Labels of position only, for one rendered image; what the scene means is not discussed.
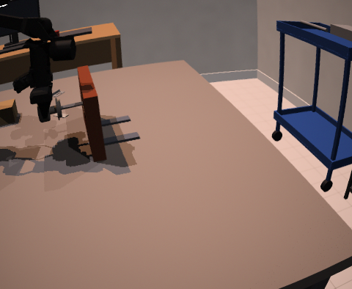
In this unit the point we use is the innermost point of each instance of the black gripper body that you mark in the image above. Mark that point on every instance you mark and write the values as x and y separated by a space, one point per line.
41 77

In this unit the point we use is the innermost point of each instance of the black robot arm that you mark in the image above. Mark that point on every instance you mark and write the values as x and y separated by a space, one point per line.
60 49

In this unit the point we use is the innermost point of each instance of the tan cardboard box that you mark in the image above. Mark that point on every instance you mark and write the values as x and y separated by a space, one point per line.
8 111

